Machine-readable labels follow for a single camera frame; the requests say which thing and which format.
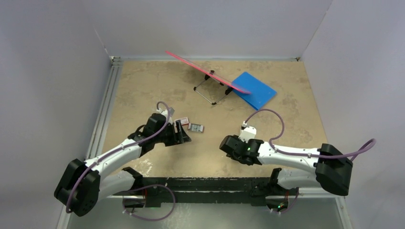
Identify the black base bar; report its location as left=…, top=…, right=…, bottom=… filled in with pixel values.
left=112, top=176, right=299, bottom=209

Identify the red white staple box sleeve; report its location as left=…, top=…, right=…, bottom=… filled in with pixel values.
left=174, top=117, right=190, bottom=126

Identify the staple box tray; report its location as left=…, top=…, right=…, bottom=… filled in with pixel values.
left=188, top=123, right=204, bottom=133

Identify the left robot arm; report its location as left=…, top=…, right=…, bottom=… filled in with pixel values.
left=53, top=113, right=192, bottom=217

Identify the blue folder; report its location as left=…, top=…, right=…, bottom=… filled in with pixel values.
left=231, top=72, right=277, bottom=110

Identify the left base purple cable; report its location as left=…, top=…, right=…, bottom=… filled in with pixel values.
left=122, top=183, right=177, bottom=222

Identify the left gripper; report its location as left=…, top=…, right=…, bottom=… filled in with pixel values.
left=154, top=120, right=190, bottom=146

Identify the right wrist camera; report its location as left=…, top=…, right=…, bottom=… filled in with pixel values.
left=238, top=122, right=257, bottom=143

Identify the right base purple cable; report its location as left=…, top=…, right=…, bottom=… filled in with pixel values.
left=270, top=188, right=300, bottom=216

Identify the black wire stand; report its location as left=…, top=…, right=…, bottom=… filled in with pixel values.
left=193, top=70, right=233, bottom=105

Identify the pink board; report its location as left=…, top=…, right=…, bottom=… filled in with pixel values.
left=165, top=51, right=251, bottom=94

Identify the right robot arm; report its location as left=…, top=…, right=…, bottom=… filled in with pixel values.
left=219, top=135, right=353, bottom=196

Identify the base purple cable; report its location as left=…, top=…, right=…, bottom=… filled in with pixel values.
left=270, top=188, right=300, bottom=216
left=122, top=183, right=177, bottom=222

